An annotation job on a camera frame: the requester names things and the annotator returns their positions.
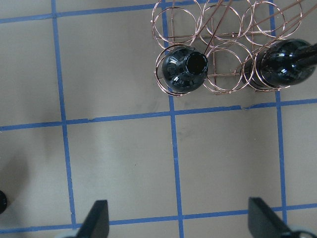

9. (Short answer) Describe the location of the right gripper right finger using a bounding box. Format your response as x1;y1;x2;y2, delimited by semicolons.
248;197;292;238

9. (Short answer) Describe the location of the dark wine bottle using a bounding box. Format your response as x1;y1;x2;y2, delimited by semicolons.
161;46;209;93
257;39;317;87
0;191;7;214

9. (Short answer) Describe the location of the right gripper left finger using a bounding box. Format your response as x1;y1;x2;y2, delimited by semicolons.
75;200;109;238

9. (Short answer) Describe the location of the copper wire wine basket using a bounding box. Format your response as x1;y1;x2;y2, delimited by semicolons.
151;0;307;97

